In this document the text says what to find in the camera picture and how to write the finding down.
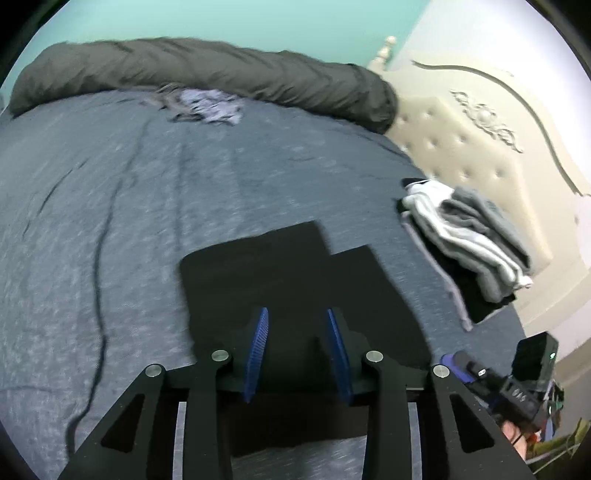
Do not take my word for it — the beige tufted headboard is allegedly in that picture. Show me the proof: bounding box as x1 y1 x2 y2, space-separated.
367 36 591 337

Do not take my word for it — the rolled grey duvet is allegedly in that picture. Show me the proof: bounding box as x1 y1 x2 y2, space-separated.
9 38 400 136

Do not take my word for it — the yellow-green cloth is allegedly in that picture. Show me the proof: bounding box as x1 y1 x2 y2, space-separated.
529 415 591 474

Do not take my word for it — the grey folded garment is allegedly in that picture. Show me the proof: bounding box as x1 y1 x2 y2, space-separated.
441 185 532 287

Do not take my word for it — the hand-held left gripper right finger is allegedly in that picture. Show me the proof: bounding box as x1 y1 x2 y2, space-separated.
325 308 539 480

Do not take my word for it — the stack of folded clothes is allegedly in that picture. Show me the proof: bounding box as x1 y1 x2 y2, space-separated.
394 198 517 332

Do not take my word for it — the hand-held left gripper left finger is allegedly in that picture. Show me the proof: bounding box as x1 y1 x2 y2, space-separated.
58 307 271 480

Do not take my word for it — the crumpled grey-white cloth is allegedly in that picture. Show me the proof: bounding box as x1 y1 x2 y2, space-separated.
157 83 245 126

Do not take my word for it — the grey-blue patterned bed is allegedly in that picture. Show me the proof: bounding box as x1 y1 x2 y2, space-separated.
0 88 527 480

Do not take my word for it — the white folded garment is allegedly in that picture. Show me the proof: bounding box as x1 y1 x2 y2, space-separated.
402 180 534 298

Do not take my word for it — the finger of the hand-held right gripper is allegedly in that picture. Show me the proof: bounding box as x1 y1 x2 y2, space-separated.
438 350 492 387

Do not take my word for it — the person's right hand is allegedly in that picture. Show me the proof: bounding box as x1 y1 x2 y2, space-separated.
502 419 529 462

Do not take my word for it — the black sweatshirt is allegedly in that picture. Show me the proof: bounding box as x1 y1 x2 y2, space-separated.
178 220 432 457

